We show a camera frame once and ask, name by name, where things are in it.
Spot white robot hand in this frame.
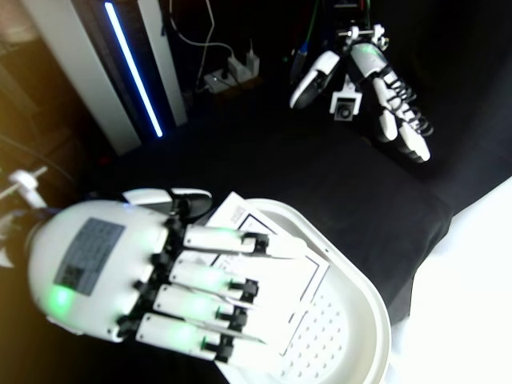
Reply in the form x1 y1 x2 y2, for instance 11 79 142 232
24 187 309 365
288 42 435 164

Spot white calculator packaging box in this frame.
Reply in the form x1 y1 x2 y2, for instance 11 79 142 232
207 191 331 357

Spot white plug-in charger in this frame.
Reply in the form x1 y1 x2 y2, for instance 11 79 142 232
243 39 261 77

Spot black table cloth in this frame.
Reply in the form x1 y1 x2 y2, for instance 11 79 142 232
71 75 512 384

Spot white power strip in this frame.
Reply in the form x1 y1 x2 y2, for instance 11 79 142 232
202 54 261 95

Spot white column with blue light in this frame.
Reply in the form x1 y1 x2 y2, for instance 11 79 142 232
19 0 189 157

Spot white oval studded tray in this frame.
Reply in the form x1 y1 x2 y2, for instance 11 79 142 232
215 198 392 384

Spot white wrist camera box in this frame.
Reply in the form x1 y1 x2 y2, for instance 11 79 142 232
330 90 361 122

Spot thin green cable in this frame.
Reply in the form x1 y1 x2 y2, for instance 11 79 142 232
306 0 321 45

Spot blue cable connector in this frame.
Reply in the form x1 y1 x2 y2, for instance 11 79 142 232
290 38 311 81

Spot thin white cable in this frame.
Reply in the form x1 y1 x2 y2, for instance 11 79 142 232
167 0 235 93

